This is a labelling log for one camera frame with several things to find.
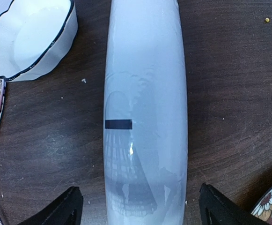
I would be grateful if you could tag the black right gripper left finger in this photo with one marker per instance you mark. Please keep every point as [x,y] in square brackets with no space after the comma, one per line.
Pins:
[66,209]

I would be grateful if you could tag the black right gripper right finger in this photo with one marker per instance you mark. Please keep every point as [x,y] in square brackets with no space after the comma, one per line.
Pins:
[217,209]

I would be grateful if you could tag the white shuttlecock tube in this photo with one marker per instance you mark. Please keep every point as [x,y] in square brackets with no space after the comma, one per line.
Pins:
[145,122]

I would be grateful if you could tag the white scalloped bowl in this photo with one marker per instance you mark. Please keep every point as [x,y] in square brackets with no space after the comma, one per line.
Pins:
[35,35]

